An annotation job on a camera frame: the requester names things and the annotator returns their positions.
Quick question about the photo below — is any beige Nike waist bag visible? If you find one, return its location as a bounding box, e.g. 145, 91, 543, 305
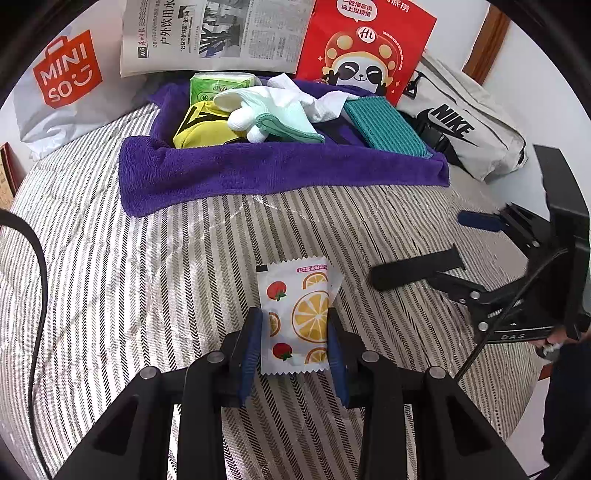
397, 50, 527, 181

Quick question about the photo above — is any fruit print wipe packet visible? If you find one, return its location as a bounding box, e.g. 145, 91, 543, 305
256, 256, 342, 375

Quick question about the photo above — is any purple towel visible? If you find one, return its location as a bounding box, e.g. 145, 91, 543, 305
118, 78, 450, 217

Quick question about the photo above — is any white glove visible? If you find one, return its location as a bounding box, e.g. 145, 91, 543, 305
213, 86, 325, 144

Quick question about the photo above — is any green tissue pack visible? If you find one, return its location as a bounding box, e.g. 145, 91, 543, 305
189, 72, 262, 105

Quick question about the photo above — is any yellow black pouch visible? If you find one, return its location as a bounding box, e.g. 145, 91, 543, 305
172, 101, 247, 149

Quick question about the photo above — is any red panda paper bag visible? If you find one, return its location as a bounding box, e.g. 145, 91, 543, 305
295, 0, 437, 105

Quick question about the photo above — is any white Miniso plastic bag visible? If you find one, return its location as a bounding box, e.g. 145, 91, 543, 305
12, 18, 147, 160

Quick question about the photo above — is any black cable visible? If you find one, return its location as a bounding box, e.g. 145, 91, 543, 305
0, 208, 54, 480

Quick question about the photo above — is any striped mattress cover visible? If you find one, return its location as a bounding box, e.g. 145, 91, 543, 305
0, 102, 544, 480

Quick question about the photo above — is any teal knitted cloth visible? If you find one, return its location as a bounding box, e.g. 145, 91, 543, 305
344, 96, 433, 159

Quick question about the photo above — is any brown wooden door frame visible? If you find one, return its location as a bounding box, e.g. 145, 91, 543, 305
463, 5, 511, 85

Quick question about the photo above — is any person right hand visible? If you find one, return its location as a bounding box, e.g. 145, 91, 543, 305
530, 326, 572, 362

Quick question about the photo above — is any black watch strap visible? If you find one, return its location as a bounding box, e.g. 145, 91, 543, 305
368, 244, 467, 292

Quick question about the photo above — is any patterned book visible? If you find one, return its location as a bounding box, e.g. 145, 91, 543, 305
0, 142, 24, 210

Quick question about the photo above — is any folded newspaper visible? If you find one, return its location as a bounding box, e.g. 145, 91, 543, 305
120, 0, 315, 77

